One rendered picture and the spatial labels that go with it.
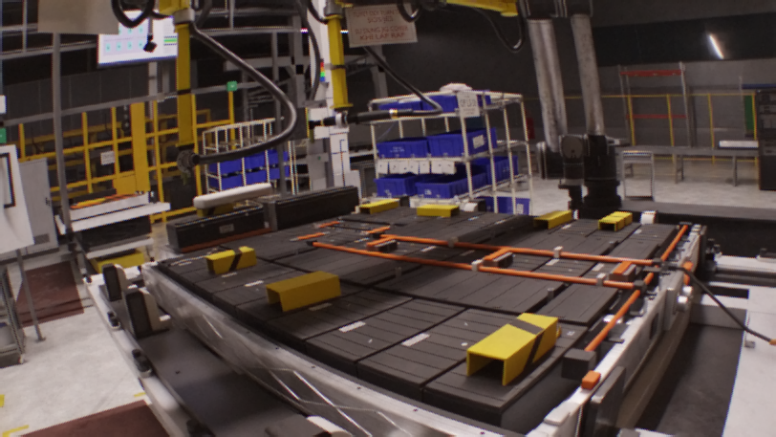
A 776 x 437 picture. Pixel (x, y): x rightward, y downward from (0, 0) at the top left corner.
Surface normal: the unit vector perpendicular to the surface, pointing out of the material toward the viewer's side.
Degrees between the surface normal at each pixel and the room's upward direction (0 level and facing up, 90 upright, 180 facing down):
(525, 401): 90
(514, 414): 90
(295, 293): 90
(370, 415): 90
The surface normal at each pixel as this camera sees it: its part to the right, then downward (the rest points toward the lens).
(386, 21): 0.14, 0.15
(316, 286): 0.63, 0.06
